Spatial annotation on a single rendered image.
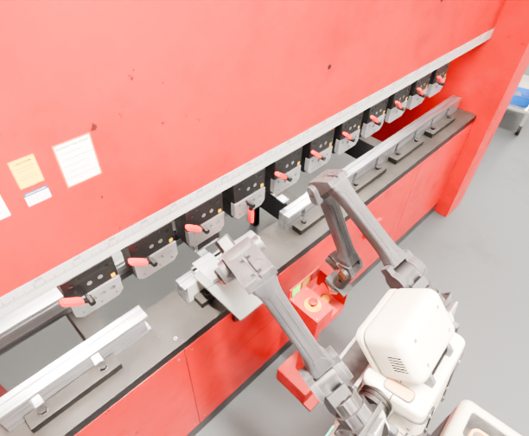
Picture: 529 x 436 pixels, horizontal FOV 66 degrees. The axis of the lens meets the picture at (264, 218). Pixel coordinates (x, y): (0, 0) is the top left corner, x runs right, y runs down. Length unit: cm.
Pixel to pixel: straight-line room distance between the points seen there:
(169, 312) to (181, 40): 99
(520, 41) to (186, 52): 224
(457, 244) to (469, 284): 37
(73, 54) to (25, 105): 13
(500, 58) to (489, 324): 164
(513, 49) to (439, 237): 135
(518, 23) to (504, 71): 27
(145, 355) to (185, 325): 17
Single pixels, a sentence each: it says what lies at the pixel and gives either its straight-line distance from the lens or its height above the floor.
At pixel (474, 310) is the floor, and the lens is 302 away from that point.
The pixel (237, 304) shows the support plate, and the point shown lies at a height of 100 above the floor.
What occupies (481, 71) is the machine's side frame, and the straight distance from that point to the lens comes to 304.
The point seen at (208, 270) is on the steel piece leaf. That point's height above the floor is 100.
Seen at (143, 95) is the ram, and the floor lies 175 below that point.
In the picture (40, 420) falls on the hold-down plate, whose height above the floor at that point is 91.
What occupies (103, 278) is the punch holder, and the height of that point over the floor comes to 128.
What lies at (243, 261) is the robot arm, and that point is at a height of 155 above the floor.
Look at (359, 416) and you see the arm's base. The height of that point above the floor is 123.
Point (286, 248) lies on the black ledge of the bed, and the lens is 179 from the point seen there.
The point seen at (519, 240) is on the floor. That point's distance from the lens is 365.
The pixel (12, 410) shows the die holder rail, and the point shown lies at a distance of 150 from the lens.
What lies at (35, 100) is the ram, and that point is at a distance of 91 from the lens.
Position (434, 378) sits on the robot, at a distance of 113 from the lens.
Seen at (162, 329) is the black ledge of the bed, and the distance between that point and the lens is 158.
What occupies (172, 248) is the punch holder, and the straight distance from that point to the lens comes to 133.
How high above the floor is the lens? 221
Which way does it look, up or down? 44 degrees down
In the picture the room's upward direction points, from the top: 3 degrees clockwise
